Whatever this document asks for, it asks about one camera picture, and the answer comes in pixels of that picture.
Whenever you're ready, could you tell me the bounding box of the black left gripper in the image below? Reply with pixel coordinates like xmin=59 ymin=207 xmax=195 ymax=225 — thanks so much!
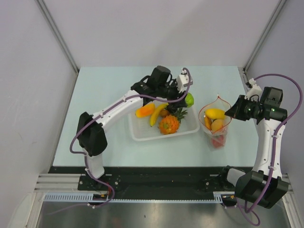
xmin=157 ymin=79 xmax=187 ymax=109

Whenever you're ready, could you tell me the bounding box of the green toy bell pepper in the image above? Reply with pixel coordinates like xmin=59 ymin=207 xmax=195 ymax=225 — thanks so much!
xmin=185 ymin=93 xmax=194 ymax=107

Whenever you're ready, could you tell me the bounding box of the orange toy ginger root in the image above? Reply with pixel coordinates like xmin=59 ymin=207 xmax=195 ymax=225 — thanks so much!
xmin=204 ymin=116 xmax=212 ymax=130

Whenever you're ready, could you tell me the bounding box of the yellow toy mango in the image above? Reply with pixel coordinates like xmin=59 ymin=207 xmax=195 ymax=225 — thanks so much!
xmin=205 ymin=108 xmax=225 ymax=120

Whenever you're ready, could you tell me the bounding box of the orange toy fruit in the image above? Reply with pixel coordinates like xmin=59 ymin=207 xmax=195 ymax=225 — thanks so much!
xmin=211 ymin=119 xmax=224 ymax=132

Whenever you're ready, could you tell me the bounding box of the clear zip bag red zipper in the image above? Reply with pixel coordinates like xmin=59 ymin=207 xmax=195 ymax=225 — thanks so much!
xmin=199 ymin=95 xmax=232 ymax=149

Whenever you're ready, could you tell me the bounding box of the pink toy peach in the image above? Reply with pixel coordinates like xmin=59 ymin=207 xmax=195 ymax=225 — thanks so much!
xmin=211 ymin=135 xmax=226 ymax=148

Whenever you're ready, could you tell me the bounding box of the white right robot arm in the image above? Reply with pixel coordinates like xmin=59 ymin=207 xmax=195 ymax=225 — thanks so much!
xmin=219 ymin=85 xmax=288 ymax=209

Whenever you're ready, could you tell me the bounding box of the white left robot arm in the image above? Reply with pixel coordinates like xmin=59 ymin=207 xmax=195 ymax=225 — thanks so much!
xmin=76 ymin=66 xmax=193 ymax=190

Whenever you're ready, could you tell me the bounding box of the dark purple toy eggplant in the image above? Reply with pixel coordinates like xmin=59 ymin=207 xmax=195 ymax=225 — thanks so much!
xmin=165 ymin=105 xmax=177 ymax=114

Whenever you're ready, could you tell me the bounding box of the brown toy potato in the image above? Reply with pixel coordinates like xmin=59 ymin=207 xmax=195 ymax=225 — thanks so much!
xmin=160 ymin=109 xmax=170 ymax=118

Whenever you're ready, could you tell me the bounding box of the yellow toy banana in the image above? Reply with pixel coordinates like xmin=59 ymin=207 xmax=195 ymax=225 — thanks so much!
xmin=150 ymin=103 xmax=169 ymax=127

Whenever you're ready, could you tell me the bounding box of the orange toy pineapple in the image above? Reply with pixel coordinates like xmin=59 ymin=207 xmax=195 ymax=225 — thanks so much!
xmin=158 ymin=108 xmax=188 ymax=135

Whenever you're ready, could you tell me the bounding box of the orange toy papaya half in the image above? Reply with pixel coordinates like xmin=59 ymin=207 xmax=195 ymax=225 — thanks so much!
xmin=135 ymin=103 xmax=155 ymax=118

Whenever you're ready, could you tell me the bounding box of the white perforated plastic basket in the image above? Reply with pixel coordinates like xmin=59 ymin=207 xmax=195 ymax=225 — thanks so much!
xmin=128 ymin=101 xmax=200 ymax=141

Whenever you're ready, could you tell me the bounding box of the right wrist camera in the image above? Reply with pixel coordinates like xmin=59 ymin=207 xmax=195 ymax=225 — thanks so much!
xmin=245 ymin=78 xmax=262 ymax=102

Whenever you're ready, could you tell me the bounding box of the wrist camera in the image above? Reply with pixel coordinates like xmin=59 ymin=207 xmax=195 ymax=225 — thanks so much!
xmin=245 ymin=78 xmax=262 ymax=102
xmin=176 ymin=67 xmax=193 ymax=93

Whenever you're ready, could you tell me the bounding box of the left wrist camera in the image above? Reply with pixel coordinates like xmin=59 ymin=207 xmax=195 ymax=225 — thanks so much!
xmin=176 ymin=67 xmax=193 ymax=93

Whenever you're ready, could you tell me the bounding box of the aluminium frame post right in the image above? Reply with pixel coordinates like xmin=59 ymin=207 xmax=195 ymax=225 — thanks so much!
xmin=242 ymin=0 xmax=288 ymax=73

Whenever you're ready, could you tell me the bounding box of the aluminium frame post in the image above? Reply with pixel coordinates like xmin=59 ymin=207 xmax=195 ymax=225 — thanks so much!
xmin=242 ymin=0 xmax=288 ymax=73
xmin=34 ymin=0 xmax=80 ymax=75

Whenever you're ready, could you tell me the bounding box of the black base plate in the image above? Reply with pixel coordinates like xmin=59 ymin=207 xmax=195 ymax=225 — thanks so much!
xmin=49 ymin=166 xmax=235 ymax=200

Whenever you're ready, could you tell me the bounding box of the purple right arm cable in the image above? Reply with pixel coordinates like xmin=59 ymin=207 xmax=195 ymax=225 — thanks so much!
xmin=236 ymin=73 xmax=304 ymax=226

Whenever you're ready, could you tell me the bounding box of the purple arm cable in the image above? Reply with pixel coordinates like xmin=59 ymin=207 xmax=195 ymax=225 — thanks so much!
xmin=236 ymin=73 xmax=304 ymax=226
xmin=46 ymin=67 xmax=192 ymax=216

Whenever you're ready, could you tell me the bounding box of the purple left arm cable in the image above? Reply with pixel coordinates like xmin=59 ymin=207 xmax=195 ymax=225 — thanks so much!
xmin=46 ymin=67 xmax=192 ymax=216

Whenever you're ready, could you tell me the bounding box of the white slotted cable duct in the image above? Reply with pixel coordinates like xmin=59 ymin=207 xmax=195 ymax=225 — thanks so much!
xmin=44 ymin=191 xmax=225 ymax=204

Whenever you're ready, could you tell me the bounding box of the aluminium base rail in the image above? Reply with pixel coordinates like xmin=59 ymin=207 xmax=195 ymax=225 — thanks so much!
xmin=34 ymin=174 xmax=81 ymax=192

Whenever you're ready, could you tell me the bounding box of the aluminium frame post left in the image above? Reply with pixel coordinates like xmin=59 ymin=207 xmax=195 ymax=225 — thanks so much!
xmin=34 ymin=0 xmax=80 ymax=75

